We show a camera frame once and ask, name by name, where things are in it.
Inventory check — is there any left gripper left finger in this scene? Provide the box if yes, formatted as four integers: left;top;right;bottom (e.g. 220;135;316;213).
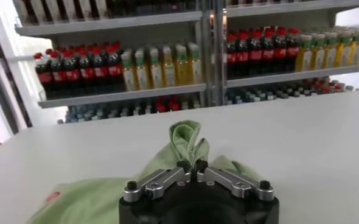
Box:
122;160;195;204

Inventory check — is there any black slanted pole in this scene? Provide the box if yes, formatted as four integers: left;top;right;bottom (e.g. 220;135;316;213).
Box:
0;12;33;135

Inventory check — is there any dark tea bottle white label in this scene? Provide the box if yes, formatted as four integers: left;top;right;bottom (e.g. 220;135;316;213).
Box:
94;0;109;18
45;0;61;22
16;0;31;25
78;0;92;19
30;0;45;24
62;0;77;21

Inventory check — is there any yellow juice bottle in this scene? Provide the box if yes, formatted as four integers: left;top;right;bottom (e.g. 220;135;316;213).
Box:
324;32;338;68
310;33;326;70
135;48;151;90
175;44;191;86
336;31;352;67
349;30;359;65
188;42;203;85
121;50;138;91
150;47;165;89
295;35;313;72
162;45;178;88

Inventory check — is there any grey metal shelf unit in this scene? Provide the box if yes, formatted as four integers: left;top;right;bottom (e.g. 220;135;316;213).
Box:
209;0;359;106
13;0;217;124

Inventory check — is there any light green polo shirt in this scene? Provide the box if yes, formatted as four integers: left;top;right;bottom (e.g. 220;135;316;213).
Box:
26;120;264;224

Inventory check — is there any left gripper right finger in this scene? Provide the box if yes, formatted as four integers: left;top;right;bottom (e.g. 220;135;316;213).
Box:
194;159;276;203

